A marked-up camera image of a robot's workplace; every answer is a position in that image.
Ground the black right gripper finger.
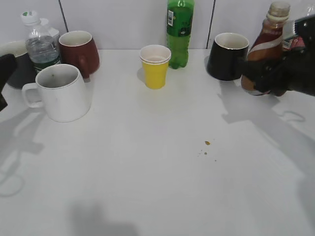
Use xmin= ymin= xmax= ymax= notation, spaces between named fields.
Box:
xmin=237 ymin=58 xmax=287 ymax=96
xmin=283 ymin=14 xmax=315 ymax=52

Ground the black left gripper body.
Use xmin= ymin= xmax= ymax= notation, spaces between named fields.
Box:
xmin=0 ymin=54 xmax=17 ymax=111

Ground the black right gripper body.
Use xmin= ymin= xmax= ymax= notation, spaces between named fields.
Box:
xmin=283 ymin=46 xmax=315 ymax=96

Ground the brown Nescafe coffee bottle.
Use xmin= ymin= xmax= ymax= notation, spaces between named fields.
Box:
xmin=240 ymin=1 xmax=291 ymax=96

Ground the white ceramic mug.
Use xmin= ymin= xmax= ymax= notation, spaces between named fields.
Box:
xmin=22 ymin=64 xmax=91 ymax=122

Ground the yellow paper cup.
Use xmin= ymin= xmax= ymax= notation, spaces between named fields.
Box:
xmin=139 ymin=45 xmax=171 ymax=89

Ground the cola bottle red label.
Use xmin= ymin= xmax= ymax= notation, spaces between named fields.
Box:
xmin=283 ymin=0 xmax=315 ymax=51

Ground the dark grey ceramic mug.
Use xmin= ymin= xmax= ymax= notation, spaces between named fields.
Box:
xmin=0 ymin=41 xmax=36 ymax=89

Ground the clear water bottle green label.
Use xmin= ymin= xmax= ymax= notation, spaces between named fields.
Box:
xmin=20 ymin=10 xmax=61 ymax=73

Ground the black ceramic mug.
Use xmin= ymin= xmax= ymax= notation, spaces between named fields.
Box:
xmin=207 ymin=32 xmax=249 ymax=81

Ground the dark red ceramic mug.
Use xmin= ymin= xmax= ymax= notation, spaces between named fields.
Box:
xmin=59 ymin=30 xmax=100 ymax=79

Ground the green soda bottle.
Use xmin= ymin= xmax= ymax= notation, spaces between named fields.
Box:
xmin=166 ymin=0 xmax=195 ymax=69

